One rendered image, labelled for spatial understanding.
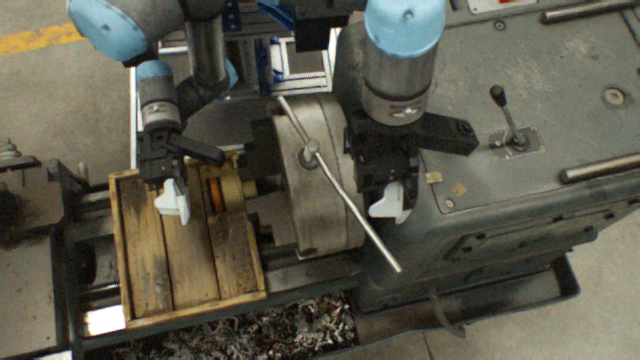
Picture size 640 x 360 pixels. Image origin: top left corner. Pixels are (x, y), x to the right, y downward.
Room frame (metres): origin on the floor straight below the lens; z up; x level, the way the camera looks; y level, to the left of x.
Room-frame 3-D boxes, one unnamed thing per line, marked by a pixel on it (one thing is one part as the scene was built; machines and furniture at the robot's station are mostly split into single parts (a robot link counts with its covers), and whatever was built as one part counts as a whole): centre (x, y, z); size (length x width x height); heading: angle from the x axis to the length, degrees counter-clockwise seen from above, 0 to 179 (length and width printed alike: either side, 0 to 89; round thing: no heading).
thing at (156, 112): (0.53, 0.33, 1.08); 0.08 x 0.05 x 0.08; 108
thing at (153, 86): (0.60, 0.35, 1.07); 0.11 x 0.08 x 0.09; 18
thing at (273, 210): (0.32, 0.06, 1.09); 0.12 x 0.11 x 0.05; 18
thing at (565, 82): (0.57, -0.36, 1.06); 0.59 x 0.48 x 0.39; 108
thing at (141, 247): (0.34, 0.28, 0.89); 0.36 x 0.30 x 0.04; 18
